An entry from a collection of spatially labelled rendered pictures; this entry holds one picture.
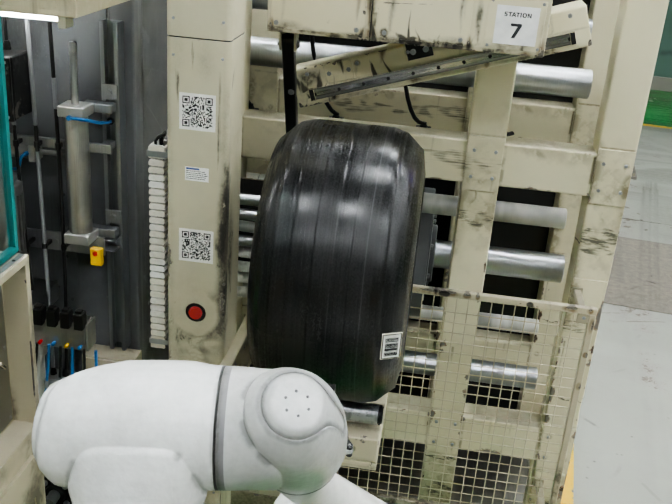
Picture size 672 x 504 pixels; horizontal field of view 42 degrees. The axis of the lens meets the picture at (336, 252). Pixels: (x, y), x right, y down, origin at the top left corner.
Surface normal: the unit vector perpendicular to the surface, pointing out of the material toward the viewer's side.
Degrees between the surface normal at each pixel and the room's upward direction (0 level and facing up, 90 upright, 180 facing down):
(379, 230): 56
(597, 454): 0
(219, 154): 90
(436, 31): 90
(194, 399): 34
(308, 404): 39
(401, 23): 90
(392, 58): 90
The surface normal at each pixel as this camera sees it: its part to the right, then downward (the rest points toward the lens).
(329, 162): 0.00, -0.63
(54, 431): -0.35, -0.16
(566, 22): -0.14, 0.38
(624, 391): 0.07, -0.91
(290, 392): 0.21, -0.44
